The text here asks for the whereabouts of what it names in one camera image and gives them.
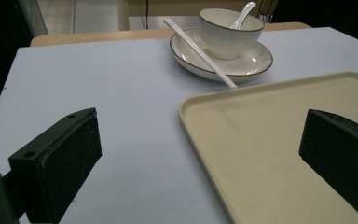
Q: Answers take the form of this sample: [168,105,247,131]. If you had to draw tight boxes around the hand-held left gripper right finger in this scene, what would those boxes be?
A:
[298,108,358,224]

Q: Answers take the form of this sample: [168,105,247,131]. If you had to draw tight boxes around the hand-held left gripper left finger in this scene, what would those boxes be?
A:
[8,107,103,224]

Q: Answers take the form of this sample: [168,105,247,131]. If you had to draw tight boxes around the beige plastic tray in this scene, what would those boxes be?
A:
[179,71,358,224]

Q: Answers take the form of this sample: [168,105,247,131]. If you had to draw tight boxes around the white ribbed plate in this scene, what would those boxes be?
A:
[169,26,274,83]

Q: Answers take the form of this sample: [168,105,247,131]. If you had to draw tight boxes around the white ribbed bowl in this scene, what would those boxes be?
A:
[198,7,265,61]

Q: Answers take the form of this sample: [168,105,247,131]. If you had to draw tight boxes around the white ceramic spoon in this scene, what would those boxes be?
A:
[229,1,257,31]

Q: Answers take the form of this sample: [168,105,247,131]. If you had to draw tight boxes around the white chopstick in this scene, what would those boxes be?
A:
[165,17,238,89]
[163,18,236,90]

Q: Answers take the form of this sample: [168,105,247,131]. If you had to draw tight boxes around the wooden table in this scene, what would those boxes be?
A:
[30,21,311,48]

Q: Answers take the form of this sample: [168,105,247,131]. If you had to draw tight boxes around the beige wooden panel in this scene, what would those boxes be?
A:
[117,0,264,20]

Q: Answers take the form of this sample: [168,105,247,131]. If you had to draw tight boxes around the black wire stand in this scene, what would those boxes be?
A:
[256,0,279,24]

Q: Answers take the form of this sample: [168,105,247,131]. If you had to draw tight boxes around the black cable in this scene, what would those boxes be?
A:
[140,0,151,31]

